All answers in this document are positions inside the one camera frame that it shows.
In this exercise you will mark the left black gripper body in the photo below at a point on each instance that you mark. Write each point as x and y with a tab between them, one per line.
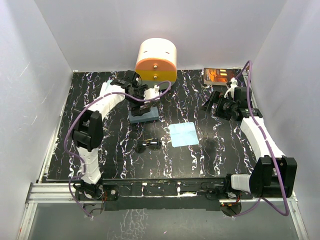
139	93

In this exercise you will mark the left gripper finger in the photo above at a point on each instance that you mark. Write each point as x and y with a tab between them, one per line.
138	113
142	108

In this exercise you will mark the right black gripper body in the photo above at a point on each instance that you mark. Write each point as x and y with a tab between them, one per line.
225	106

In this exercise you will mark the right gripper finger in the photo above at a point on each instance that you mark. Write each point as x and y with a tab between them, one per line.
213	99
207	107

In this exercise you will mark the blue-grey glasses case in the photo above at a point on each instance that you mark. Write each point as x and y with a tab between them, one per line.
152	115

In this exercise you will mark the light blue cleaning cloth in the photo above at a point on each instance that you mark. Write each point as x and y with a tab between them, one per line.
183	134

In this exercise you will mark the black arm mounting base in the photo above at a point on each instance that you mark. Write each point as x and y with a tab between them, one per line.
210	194

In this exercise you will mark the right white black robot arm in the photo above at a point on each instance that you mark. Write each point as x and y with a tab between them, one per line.
274	173

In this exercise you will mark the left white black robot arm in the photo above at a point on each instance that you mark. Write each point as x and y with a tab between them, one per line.
87	131

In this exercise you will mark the black sunglasses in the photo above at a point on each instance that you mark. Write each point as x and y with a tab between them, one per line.
152	144

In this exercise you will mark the orange brown book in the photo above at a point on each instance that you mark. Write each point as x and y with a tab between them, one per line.
218	76

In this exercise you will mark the white teal small case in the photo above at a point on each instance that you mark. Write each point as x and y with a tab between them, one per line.
105	88

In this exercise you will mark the round three-drawer cabinet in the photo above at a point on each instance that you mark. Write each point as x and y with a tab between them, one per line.
157	62

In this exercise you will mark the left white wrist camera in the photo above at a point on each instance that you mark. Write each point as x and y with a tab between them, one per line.
152	94

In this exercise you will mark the aluminium frame rail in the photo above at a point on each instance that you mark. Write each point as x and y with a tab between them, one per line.
58	193

